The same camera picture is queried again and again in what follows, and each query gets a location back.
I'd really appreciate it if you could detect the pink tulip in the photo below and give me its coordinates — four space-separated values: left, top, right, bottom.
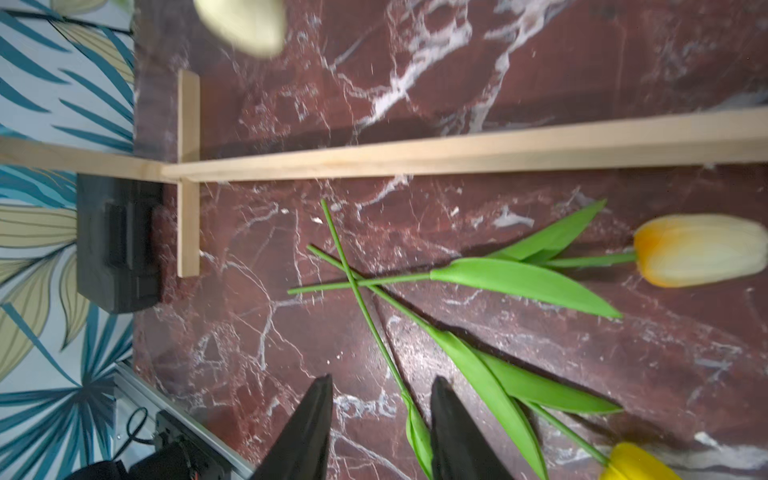
320 199 433 479

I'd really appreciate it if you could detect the wooden clothes rack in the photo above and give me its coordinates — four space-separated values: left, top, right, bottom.
1 71 767 278

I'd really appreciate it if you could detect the black plastic case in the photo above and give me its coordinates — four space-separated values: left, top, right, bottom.
76 174 163 314

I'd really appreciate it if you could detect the yellow tulip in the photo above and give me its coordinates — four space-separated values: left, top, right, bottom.
305 243 683 480

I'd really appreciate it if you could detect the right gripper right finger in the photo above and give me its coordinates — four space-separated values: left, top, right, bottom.
430 376 512 480

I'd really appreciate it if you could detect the orange cream tulip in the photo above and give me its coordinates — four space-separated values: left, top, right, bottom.
319 201 767 319

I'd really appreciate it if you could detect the cream white tulip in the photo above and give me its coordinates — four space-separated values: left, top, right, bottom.
193 0 287 58

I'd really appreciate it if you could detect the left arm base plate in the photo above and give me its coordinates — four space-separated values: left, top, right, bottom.
66 410 233 480

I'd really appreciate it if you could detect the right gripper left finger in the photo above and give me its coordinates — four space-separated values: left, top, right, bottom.
251 374 333 480

